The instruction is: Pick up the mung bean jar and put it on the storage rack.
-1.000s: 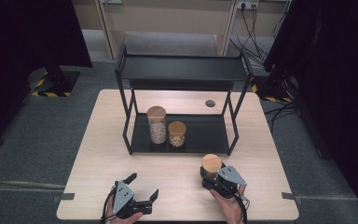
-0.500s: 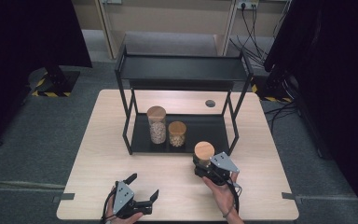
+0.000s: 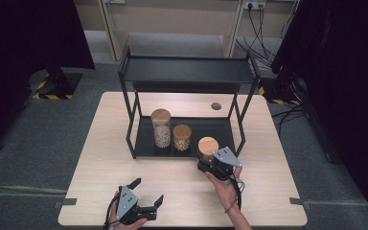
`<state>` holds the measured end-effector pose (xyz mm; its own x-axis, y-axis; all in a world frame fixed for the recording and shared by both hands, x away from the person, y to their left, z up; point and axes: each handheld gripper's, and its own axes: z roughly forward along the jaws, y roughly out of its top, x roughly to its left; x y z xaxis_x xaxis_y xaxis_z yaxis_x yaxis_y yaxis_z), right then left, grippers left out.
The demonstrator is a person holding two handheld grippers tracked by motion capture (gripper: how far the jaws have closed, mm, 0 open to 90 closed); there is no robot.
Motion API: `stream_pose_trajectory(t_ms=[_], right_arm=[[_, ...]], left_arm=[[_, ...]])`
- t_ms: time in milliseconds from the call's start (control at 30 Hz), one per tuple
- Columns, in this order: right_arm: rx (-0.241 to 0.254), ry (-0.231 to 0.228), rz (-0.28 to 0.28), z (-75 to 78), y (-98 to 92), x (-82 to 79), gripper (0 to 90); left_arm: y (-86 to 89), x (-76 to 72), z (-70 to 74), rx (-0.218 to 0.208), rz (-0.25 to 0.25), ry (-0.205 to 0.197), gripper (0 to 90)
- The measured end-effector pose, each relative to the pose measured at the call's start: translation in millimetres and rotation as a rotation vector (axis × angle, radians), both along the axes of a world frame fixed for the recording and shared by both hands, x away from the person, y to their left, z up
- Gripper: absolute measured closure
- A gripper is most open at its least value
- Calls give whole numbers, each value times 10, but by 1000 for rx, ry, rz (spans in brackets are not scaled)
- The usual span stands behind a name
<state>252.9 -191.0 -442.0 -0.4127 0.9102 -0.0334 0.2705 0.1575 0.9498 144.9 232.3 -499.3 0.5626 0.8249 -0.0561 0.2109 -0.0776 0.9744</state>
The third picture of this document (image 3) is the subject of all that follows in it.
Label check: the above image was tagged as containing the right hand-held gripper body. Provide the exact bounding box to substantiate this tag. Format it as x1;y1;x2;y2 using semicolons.
196;146;243;182

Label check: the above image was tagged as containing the right hand-held gripper cable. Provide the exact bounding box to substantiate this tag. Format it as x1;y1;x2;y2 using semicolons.
229;173;246;212

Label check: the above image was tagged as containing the left hand-held gripper cable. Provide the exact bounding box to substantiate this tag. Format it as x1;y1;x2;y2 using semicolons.
103;193;120;230

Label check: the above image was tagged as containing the person's left hand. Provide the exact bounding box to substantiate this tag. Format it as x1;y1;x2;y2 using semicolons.
107;191;149;230

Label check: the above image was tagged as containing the white power strip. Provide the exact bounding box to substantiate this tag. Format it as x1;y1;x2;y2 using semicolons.
242;0;267;11

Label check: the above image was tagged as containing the beige wooden background desk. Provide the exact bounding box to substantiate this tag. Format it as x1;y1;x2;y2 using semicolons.
74;0;301;62

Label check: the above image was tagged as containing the grey floor cable cover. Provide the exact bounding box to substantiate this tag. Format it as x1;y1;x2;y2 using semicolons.
0;185;69;196

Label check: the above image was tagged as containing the black metal two-tier rack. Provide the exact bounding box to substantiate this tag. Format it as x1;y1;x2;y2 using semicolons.
117;44;263;161

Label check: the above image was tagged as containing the short jar with pale contents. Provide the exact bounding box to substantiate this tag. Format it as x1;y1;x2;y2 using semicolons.
172;124;193;152

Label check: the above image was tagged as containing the bundle of black floor cables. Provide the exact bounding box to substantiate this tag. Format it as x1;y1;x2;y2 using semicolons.
235;3;306;128

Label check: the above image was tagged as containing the person's right hand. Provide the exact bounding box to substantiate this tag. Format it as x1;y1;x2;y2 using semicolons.
204;166;243;213

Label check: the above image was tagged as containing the grey tape piece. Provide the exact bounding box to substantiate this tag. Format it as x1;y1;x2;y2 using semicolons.
54;197;78;210
288;196;311;211

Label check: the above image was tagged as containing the tall glass jar wooden lid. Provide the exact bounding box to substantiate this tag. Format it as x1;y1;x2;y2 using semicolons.
150;108;173;150

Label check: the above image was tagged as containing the short jar with dark contents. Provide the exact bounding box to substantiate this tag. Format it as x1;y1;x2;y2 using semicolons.
196;136;220;163

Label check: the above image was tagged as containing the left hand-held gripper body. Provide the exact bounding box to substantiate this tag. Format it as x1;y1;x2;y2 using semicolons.
114;185;158;225

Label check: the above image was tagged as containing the hand-held gripper cable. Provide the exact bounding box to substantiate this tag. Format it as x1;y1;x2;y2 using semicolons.
103;193;120;230
229;173;246;212

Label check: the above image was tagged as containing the striped black stand base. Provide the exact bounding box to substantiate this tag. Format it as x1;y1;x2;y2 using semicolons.
257;75;302;107
28;67;83;101

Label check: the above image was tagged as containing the dark wrist band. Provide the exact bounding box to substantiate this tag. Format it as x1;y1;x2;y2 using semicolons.
224;204;240;215

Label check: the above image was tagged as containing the dark curtain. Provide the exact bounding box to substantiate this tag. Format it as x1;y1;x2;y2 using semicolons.
269;0;368;226
0;0;96;155

